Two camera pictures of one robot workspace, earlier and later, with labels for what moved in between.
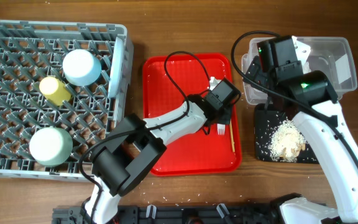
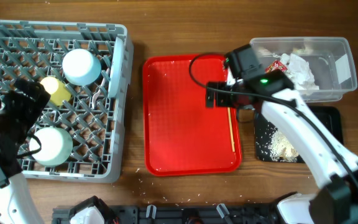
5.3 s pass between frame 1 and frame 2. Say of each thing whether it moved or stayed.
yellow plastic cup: stayed
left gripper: moved
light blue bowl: stayed
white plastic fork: moved
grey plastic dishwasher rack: stayed
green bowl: stayed
